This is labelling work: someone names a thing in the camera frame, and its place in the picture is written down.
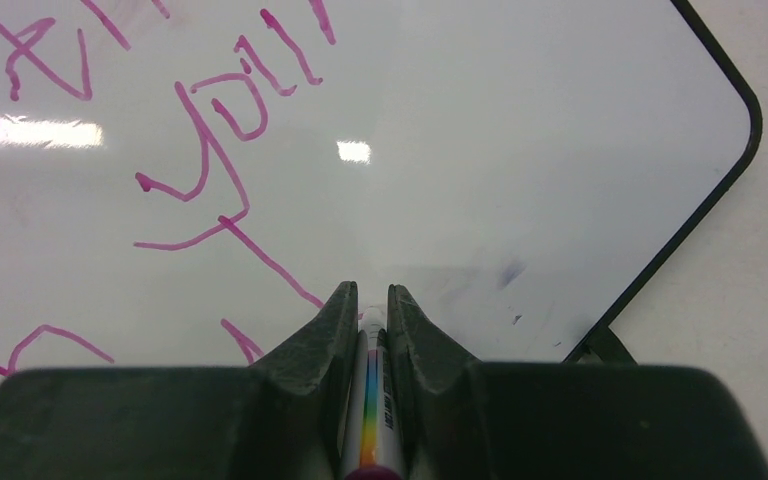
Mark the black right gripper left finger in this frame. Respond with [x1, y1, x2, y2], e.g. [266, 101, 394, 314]
[0, 281, 358, 479]

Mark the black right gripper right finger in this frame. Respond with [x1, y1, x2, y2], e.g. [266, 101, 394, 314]
[387, 285, 768, 479]

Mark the magenta whiteboard marker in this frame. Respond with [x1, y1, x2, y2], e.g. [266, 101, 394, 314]
[338, 306, 408, 479]

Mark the black framed whiteboard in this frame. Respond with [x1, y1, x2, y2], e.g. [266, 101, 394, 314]
[0, 1, 760, 382]

